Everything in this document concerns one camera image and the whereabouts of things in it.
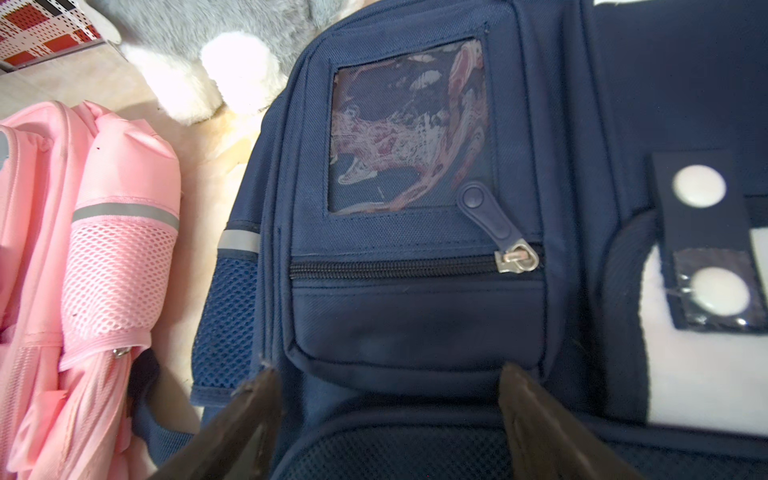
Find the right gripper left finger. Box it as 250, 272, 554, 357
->
146, 366, 283, 479

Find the pink backpack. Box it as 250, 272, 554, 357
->
1, 101, 181, 479

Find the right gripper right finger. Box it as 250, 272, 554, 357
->
499, 363, 642, 479

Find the grey husky plush toy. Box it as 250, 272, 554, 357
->
78, 0, 365, 125

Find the navy blue backpack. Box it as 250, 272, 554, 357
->
130, 0, 768, 480

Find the navy zipper pull tab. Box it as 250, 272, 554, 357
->
456, 181, 540, 274

